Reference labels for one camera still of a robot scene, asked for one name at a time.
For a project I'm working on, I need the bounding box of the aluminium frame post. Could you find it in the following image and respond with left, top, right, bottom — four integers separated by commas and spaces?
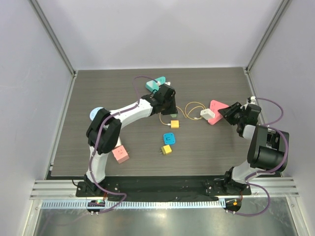
28, 0, 76, 77
244, 0, 291, 74

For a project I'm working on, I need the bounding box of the blue plug adapter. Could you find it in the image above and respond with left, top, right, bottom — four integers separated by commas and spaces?
163, 132, 176, 145

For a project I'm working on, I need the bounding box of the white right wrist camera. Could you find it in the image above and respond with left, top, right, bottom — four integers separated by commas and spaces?
247, 96, 257, 105

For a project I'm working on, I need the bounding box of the aluminium frame rail front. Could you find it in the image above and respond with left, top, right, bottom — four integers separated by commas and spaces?
30, 177, 299, 200

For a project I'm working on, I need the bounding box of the yellow plug adapter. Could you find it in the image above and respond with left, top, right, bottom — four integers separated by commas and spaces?
160, 145, 172, 155

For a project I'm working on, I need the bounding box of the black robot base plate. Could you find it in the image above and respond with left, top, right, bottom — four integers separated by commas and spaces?
76, 175, 251, 198

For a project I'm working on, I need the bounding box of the white charger plug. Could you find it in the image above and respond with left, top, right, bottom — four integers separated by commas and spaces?
200, 108, 215, 120

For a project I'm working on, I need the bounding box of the aluminium frame post right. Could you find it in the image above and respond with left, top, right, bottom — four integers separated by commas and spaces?
244, 0, 291, 74

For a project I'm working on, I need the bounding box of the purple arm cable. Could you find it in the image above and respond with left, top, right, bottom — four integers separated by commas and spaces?
226, 97, 289, 217
89, 76, 163, 212

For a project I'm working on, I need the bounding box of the yellow charger plug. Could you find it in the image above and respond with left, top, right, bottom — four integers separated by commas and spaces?
170, 120, 181, 129

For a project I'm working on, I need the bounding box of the yellow charging cable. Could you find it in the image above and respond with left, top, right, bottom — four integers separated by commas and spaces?
159, 102, 206, 126

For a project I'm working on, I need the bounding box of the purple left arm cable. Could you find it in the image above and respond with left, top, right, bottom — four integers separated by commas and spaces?
89, 76, 163, 212

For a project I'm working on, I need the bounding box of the pink triangular power strip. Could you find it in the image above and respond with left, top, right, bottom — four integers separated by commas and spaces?
208, 100, 229, 125

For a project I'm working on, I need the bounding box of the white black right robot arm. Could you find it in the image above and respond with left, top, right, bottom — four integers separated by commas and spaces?
218, 101, 289, 195

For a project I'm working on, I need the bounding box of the aluminium frame post left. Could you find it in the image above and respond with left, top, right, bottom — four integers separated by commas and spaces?
28, 0, 76, 77

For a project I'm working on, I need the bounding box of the pink cube socket adapter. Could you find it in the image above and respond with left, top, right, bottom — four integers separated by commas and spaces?
112, 145, 129, 164

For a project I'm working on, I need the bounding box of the teal triangular power strip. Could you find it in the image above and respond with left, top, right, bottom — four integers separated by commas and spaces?
145, 76, 166, 93

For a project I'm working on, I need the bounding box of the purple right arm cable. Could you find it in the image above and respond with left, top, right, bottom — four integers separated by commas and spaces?
226, 97, 289, 217

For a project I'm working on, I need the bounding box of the light blue round power strip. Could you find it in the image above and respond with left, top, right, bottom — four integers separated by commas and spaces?
89, 107, 103, 121

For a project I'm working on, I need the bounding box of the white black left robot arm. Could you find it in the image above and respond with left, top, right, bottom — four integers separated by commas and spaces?
84, 84, 178, 197

